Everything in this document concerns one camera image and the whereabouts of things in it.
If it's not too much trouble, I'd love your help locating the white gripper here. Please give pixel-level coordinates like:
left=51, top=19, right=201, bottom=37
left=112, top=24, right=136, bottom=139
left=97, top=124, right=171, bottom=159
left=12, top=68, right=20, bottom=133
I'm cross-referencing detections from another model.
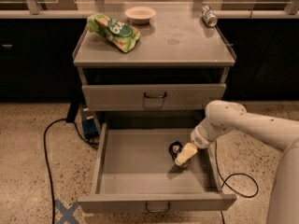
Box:
left=175, top=118, right=231, bottom=166

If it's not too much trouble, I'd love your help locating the blue pepsi can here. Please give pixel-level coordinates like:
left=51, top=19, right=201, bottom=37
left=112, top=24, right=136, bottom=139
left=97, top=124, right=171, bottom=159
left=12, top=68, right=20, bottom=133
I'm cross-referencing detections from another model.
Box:
left=168, top=141, right=182, bottom=161

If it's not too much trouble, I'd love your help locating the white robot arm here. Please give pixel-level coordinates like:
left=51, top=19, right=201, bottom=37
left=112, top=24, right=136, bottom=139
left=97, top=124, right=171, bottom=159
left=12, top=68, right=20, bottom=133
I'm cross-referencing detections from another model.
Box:
left=175, top=100, right=299, bottom=224

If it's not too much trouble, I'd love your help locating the open grey middle drawer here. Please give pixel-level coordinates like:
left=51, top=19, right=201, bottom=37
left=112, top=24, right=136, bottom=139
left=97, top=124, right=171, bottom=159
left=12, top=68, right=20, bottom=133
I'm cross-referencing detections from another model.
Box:
left=78, top=125, right=236, bottom=213

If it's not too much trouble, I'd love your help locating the closed grey top drawer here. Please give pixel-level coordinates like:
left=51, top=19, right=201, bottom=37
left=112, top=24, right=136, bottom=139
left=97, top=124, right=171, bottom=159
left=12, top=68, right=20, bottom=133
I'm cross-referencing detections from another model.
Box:
left=82, top=84, right=226, bottom=111

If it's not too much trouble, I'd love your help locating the grey drawer cabinet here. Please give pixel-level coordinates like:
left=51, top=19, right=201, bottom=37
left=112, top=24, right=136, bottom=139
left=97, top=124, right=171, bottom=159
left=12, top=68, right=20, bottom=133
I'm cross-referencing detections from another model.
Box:
left=74, top=3, right=235, bottom=129

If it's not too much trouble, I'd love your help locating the silver soda can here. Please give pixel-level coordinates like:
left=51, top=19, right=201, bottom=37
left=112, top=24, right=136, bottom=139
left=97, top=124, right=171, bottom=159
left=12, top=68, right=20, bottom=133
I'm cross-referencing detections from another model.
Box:
left=202, top=6, right=218, bottom=27

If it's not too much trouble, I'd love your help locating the dark lab counter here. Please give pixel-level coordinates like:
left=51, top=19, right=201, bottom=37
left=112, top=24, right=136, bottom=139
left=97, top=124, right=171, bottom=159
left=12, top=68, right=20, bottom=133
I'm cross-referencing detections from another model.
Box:
left=0, top=15, right=299, bottom=102

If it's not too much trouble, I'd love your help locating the blue power box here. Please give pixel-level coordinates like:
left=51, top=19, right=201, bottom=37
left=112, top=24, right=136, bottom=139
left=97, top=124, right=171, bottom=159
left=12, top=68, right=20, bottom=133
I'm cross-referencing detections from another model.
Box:
left=80, top=105, right=98, bottom=139

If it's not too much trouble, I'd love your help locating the green chip bag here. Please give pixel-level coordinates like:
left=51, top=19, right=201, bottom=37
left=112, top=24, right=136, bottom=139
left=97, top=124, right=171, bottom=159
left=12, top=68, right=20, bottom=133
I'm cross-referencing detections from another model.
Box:
left=87, top=13, right=141, bottom=53

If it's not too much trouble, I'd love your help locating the blue tape cross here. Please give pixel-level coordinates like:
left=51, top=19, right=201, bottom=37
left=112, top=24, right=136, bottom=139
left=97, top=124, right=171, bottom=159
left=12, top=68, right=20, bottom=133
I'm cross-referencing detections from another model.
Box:
left=55, top=200, right=79, bottom=224

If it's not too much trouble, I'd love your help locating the beige paper bowl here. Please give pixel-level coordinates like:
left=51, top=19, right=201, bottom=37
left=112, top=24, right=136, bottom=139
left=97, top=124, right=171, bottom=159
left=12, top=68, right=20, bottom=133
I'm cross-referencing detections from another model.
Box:
left=125, top=7, right=156, bottom=25

